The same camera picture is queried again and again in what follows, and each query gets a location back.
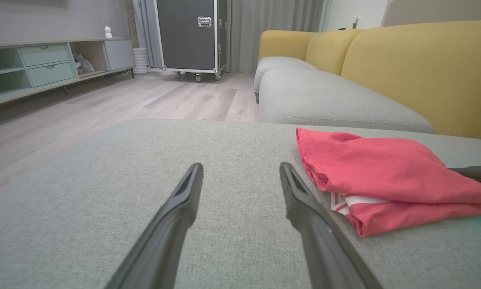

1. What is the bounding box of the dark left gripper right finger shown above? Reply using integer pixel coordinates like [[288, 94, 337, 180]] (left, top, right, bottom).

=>
[[279, 162, 384, 289]]

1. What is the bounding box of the white ribbed cylinder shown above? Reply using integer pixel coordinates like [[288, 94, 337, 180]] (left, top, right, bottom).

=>
[[132, 48, 150, 75]]

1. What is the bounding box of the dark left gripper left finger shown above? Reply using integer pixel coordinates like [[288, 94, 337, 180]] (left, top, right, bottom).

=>
[[104, 163, 204, 289]]

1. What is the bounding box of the red jersey with white trim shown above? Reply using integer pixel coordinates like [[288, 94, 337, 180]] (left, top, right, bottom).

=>
[[296, 128, 481, 238]]

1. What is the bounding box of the yellow sofa armrest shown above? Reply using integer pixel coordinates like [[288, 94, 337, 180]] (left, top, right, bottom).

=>
[[258, 30, 318, 61]]

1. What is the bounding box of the grey sofa seat cushion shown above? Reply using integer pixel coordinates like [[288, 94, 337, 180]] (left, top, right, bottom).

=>
[[259, 68, 436, 134], [254, 56, 319, 104]]

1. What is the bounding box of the large grey board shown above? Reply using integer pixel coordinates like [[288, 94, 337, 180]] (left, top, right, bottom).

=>
[[381, 0, 481, 28]]

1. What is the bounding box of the large grey sofa ottoman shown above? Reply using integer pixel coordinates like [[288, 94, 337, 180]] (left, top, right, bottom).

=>
[[0, 119, 481, 289]]

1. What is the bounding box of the long low tv cabinet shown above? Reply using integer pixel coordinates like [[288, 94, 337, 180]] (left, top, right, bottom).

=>
[[0, 38, 136, 110]]

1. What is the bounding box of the black flight case on wheels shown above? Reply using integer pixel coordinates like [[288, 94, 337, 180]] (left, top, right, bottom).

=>
[[156, 0, 228, 83]]

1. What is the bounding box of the yellow sofa back cushion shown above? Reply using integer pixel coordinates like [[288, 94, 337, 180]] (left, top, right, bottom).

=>
[[305, 28, 363, 77], [340, 19, 481, 142]]

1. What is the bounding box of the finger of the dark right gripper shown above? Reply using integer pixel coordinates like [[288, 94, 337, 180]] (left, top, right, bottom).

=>
[[448, 165, 481, 190]]

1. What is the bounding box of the grey soft toy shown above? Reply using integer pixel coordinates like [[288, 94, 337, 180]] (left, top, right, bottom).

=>
[[72, 53, 95, 75]]

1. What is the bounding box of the pale green cabinet drawer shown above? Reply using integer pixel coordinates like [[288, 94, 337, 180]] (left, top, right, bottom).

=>
[[26, 62, 75, 88], [18, 43, 69, 67]]

